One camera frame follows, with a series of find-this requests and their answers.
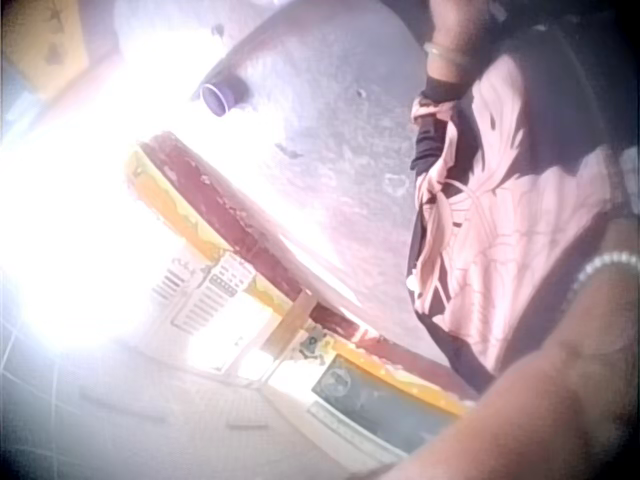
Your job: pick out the wooden stick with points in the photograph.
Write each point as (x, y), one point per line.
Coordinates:
(292, 325)

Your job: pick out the red and yellow counter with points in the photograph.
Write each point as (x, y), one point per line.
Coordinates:
(235, 215)

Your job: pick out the dark printed poster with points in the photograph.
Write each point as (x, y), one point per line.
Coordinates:
(370, 400)

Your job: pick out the white printed paper sheet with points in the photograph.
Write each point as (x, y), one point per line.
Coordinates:
(215, 295)

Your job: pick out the yellow board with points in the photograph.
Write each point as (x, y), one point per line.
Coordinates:
(42, 40)

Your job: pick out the purple cup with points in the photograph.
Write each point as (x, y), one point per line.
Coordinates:
(219, 97)

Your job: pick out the pale green bangle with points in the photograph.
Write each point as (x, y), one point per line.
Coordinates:
(447, 54)

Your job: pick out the person's left hand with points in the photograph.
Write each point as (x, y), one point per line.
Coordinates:
(457, 22)

